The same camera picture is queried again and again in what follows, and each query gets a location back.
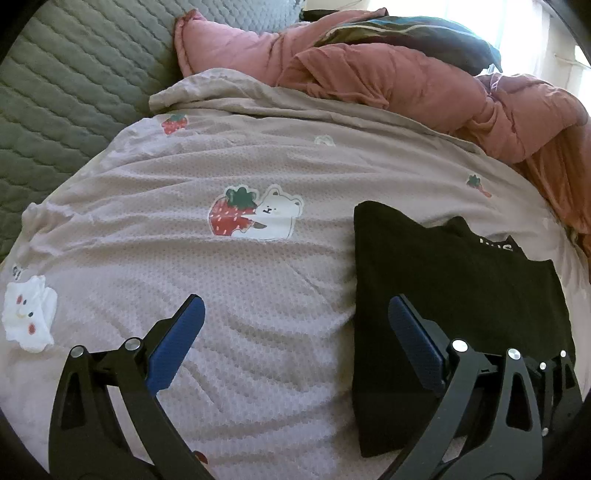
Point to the grey quilted bedspread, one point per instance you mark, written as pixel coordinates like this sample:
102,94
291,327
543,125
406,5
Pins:
78,83

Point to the strawberry print blanket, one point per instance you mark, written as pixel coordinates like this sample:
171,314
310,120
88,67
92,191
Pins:
231,286

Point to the pink pillow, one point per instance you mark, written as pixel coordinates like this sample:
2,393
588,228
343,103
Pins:
221,46

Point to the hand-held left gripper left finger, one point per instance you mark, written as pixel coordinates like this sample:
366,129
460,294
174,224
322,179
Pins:
178,341

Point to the salmon pink duvet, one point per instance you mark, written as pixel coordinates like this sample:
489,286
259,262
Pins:
415,87

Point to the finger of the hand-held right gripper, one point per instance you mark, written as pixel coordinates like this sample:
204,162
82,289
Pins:
561,387

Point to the dark teal pillow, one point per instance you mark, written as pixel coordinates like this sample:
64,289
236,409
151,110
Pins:
415,34

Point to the black printed t-shirt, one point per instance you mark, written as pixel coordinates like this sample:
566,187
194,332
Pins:
438,267

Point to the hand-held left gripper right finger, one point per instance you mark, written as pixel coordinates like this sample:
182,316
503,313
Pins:
415,341

